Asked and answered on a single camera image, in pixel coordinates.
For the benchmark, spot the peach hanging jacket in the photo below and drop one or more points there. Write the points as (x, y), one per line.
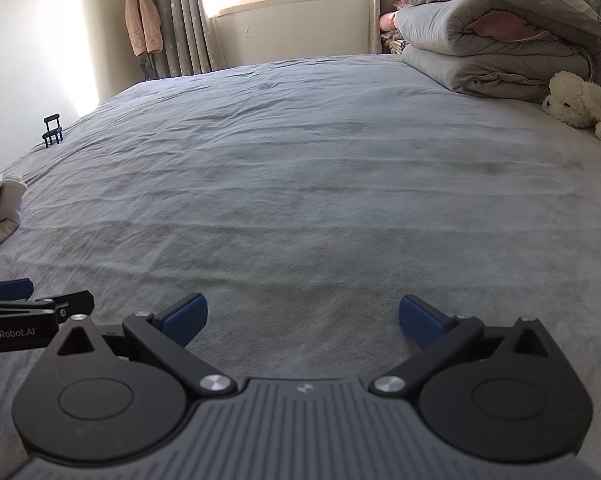
(144, 27)

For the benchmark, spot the pink bedding pile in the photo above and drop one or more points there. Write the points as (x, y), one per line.
(391, 38)

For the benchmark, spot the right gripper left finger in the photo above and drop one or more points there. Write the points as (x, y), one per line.
(103, 394)

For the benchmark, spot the white plush dog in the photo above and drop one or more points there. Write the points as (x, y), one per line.
(574, 101)

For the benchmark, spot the folded grey duvet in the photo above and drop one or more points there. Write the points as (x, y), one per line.
(493, 49)

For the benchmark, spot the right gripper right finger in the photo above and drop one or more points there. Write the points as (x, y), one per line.
(503, 394)

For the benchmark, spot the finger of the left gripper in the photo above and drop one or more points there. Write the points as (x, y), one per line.
(66, 306)
(16, 290)

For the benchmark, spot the beige patterned curtain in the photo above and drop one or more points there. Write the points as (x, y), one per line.
(190, 40)

